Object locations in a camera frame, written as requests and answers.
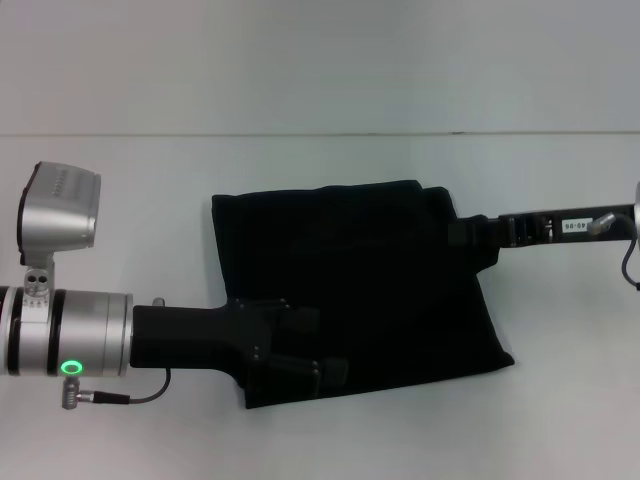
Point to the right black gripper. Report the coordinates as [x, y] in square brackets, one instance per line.
[570, 225]

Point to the black shirt with white print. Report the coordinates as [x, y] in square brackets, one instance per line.
[380, 280]

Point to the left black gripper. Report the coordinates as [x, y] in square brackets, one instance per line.
[200, 340]

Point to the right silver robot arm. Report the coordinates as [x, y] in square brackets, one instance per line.
[637, 210]

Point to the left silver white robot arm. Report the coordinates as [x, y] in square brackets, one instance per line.
[65, 332]

